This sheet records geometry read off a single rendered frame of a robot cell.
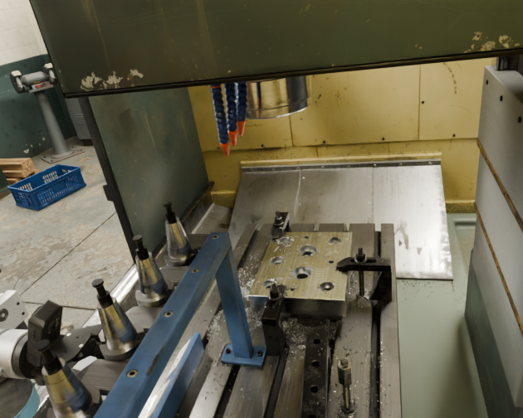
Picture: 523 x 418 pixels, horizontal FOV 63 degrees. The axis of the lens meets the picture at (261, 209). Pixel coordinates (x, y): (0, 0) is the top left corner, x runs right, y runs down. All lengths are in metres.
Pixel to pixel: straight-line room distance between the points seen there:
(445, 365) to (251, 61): 1.09
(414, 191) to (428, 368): 0.79
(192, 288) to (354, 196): 1.26
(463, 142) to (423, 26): 1.50
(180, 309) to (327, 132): 1.40
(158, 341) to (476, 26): 0.54
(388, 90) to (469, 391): 1.14
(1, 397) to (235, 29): 0.70
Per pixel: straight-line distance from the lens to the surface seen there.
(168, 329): 0.65
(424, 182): 1.93
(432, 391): 1.33
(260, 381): 0.99
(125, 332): 0.65
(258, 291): 1.06
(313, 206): 1.87
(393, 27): 0.50
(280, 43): 0.51
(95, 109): 1.45
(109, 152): 1.48
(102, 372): 0.65
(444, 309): 1.56
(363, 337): 1.05
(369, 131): 1.93
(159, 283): 0.72
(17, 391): 0.91
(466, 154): 2.00
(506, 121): 0.90
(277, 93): 0.79
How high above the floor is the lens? 1.64
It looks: 28 degrees down
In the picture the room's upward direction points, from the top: 9 degrees counter-clockwise
